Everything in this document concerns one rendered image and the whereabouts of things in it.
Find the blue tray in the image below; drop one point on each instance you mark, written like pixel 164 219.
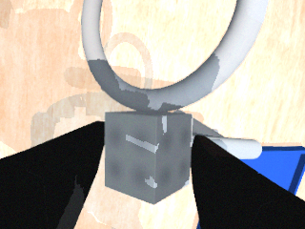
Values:
pixel 285 165

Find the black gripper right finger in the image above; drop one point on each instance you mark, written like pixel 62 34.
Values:
pixel 231 195

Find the light grey cylindrical bar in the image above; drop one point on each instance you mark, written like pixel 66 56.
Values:
pixel 244 148

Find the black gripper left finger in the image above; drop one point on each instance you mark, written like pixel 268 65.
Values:
pixel 45 187

